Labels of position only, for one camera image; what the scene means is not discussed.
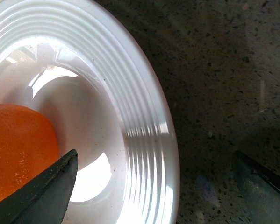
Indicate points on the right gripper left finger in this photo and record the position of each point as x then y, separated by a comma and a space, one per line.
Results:
44, 199

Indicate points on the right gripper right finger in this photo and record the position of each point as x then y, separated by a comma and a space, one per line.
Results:
260, 188

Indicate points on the white ridged plate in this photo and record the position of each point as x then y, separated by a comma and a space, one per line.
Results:
75, 63

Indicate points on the orange fruit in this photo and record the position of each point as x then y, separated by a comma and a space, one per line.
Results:
28, 145

